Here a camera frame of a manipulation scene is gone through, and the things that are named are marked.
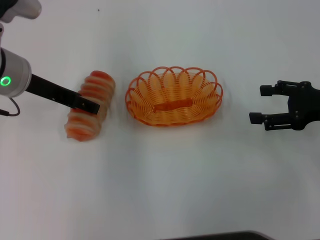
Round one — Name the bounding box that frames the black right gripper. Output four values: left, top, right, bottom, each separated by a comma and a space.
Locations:
248, 80, 320, 132

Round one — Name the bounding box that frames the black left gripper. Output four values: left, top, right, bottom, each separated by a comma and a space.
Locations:
24, 73, 101, 116

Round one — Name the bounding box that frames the sliced orange white bread loaf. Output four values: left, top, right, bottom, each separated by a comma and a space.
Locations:
64, 70, 116, 142

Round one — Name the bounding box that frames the orange woven plastic basket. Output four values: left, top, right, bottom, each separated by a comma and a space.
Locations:
125, 65, 224, 128

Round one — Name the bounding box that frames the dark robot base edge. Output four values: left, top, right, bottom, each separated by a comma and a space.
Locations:
159, 230, 274, 240

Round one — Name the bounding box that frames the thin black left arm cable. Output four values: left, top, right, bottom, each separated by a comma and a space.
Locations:
0, 96, 21, 117

